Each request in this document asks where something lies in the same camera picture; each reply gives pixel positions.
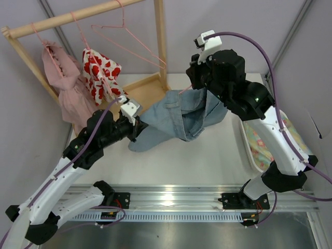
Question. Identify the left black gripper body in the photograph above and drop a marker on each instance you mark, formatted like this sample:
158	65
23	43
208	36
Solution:
134	128

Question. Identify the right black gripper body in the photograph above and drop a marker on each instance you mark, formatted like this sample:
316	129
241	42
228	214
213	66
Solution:
193	73

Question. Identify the light blue denim skirt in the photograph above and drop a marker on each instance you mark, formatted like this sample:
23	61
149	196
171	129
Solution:
181	115

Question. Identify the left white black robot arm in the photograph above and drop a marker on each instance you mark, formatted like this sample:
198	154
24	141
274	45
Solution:
40	216

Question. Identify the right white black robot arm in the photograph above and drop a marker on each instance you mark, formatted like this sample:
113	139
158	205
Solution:
286	172

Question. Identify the pink hanger with dress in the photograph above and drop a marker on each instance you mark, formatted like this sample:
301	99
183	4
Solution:
47	49

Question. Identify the wooden clothes rack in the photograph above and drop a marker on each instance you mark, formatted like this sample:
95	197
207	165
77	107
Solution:
146	92

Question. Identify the pink dress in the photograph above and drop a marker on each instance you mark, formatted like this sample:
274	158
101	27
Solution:
76	102

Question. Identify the red floral white garment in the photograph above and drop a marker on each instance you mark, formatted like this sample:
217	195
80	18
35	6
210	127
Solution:
101	75

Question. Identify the white perforated plastic basket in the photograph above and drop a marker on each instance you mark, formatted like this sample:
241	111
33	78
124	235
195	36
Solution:
257	153

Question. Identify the pastel floral cloth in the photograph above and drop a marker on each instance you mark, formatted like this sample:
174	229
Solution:
293	133

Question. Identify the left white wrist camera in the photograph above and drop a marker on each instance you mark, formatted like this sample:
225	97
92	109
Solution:
130	108

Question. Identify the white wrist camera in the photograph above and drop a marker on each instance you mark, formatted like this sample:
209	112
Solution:
208	46
130	108

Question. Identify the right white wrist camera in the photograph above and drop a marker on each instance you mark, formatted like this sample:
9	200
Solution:
208	46

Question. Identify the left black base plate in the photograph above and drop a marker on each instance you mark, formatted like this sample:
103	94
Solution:
119	199

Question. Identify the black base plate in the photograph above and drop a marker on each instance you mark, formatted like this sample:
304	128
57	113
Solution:
119	199
239	201

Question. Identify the aluminium mounting rail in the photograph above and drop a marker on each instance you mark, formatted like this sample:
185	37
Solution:
201	198

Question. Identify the white slotted cable duct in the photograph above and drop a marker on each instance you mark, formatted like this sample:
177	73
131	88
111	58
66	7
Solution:
177	217

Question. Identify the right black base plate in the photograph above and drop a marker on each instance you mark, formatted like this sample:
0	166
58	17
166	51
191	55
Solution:
239	201

